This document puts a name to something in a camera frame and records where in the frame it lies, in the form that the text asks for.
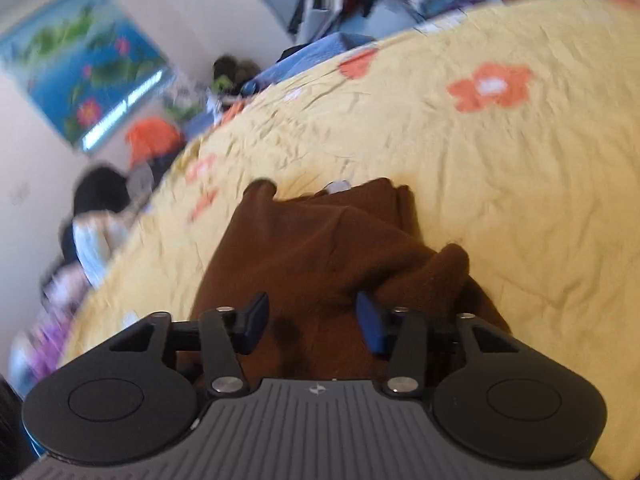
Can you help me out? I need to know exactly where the brown knit sweater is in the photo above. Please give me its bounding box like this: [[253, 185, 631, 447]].
[[191, 179, 509, 384]]

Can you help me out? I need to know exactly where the white fluffy garment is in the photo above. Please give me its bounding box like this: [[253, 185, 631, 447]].
[[73, 210, 134, 288]]

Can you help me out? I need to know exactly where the black garment beside bed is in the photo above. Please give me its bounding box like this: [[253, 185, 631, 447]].
[[60, 165, 151, 264]]

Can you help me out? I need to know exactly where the orange plastic bag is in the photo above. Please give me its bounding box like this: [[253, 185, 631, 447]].
[[125, 117, 184, 169]]

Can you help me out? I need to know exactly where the floral patterned pillow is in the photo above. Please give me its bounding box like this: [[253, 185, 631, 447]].
[[162, 73, 220, 125]]

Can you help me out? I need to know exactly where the yellow floral bed sheet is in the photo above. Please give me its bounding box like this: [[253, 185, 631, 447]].
[[63, 0, 639, 479]]

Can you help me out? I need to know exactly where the dark bag on bedside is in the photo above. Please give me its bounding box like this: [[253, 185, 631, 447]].
[[210, 54, 262, 96]]

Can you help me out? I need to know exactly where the blue quilted blanket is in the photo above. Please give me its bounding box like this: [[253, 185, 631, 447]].
[[240, 32, 373, 98]]

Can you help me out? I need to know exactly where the lotus flower wall poster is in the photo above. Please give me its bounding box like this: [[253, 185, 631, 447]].
[[1, 0, 174, 153]]

